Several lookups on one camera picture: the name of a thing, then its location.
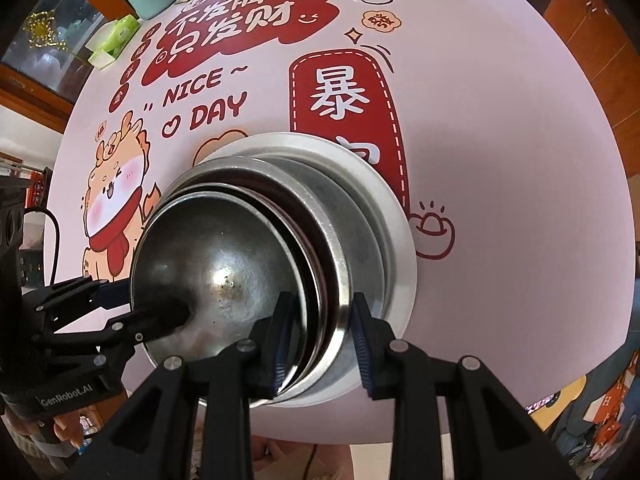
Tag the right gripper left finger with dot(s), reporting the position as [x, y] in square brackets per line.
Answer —
[152, 436]

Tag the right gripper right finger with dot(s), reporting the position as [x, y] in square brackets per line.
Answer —
[492, 436]

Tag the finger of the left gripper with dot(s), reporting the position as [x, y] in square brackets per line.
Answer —
[152, 322]
[65, 302]

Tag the small steel bowl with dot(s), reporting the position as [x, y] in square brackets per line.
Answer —
[229, 261]

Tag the medium steel bowl pink base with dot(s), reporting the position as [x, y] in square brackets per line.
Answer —
[228, 252]

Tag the white paper plate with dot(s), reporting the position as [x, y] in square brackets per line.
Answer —
[378, 233]

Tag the large steel bowl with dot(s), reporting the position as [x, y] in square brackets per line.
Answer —
[304, 201]

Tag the left hand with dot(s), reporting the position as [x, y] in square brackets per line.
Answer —
[68, 429]

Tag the green tissue pack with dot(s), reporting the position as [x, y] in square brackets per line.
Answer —
[108, 42]

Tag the wooden glass sliding door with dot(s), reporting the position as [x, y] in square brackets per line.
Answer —
[44, 54]

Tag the pink printed tablecloth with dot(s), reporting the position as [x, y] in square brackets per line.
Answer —
[473, 111]

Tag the wooden cabinet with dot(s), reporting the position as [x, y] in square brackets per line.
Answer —
[610, 62]

